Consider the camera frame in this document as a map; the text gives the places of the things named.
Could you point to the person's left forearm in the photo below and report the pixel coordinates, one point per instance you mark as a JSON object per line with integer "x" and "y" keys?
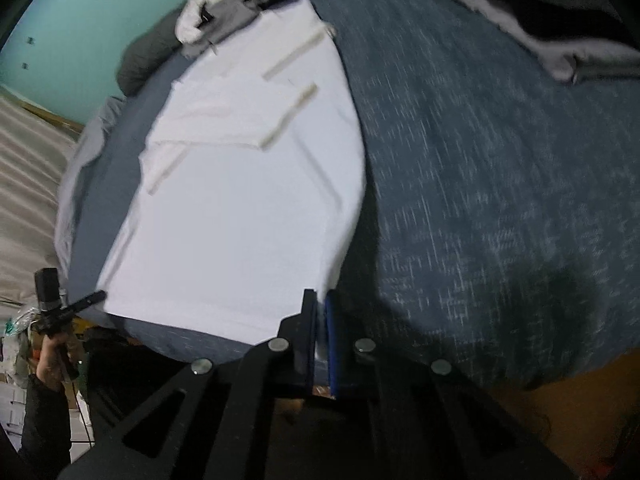
{"x": 45, "y": 435}

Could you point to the dark grey rolled duvet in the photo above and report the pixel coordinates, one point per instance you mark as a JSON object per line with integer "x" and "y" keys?
{"x": 145, "y": 55}

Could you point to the blue patterned bed sheet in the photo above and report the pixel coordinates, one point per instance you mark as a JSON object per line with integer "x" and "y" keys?
{"x": 475, "y": 210}

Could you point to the cream striped curtain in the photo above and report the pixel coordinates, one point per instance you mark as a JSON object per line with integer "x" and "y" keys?
{"x": 25, "y": 200}

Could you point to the folded light grey garment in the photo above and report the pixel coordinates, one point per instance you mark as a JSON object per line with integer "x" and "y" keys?
{"x": 560, "y": 60}

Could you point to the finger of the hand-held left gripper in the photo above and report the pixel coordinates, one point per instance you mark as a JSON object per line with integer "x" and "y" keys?
{"x": 85, "y": 302}

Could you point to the white garment with black trim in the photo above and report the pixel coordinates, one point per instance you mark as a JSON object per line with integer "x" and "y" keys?
{"x": 195, "y": 20}

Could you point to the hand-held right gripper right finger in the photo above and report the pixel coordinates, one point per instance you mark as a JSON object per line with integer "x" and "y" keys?
{"x": 332, "y": 355}

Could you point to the white long-sleeve shirt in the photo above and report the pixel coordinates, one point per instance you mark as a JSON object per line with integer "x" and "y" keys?
{"x": 240, "y": 185}

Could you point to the person's left hand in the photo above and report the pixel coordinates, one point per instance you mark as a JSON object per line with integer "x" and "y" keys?
{"x": 47, "y": 365}

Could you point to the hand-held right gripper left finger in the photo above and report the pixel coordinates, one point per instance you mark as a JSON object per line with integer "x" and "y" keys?
{"x": 309, "y": 355}

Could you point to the wooden bed frame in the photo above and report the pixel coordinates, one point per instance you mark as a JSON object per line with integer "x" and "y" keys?
{"x": 575, "y": 420}

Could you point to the light grey blanket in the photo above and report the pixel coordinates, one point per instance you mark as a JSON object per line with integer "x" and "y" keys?
{"x": 80, "y": 170}

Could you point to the folded black garment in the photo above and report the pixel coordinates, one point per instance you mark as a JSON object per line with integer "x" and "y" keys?
{"x": 540, "y": 15}

